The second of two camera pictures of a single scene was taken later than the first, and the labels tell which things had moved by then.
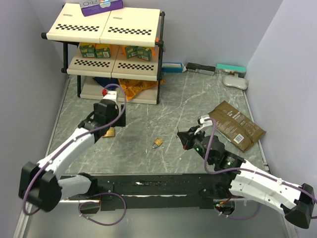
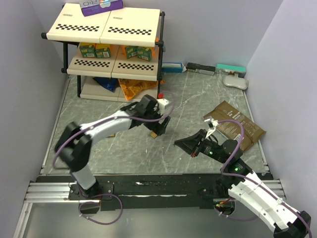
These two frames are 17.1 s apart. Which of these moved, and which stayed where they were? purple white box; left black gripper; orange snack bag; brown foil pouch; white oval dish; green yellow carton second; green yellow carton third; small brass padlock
Moved: small brass padlock; left black gripper
Stayed: green yellow carton second; green yellow carton third; purple white box; brown foil pouch; white oval dish; orange snack bag
